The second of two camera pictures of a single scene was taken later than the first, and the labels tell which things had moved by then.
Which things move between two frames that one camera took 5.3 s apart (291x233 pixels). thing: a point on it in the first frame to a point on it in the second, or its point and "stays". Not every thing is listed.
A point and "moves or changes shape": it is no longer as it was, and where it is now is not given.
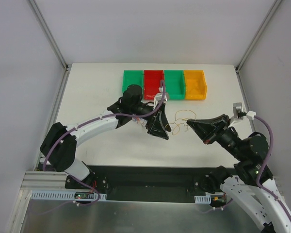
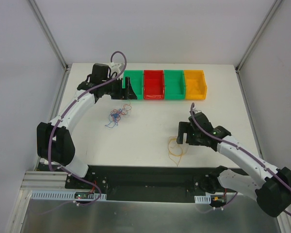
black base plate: [146, 183] stays
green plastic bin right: [175, 83] stays
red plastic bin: [152, 83] stays
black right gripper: [218, 129] to [188, 135]
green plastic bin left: [133, 77] stays
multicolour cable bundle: [139, 120] moves or changes shape
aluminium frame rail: [46, 181] stays
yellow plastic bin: [196, 85] stays
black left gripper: [152, 117] to [122, 89]
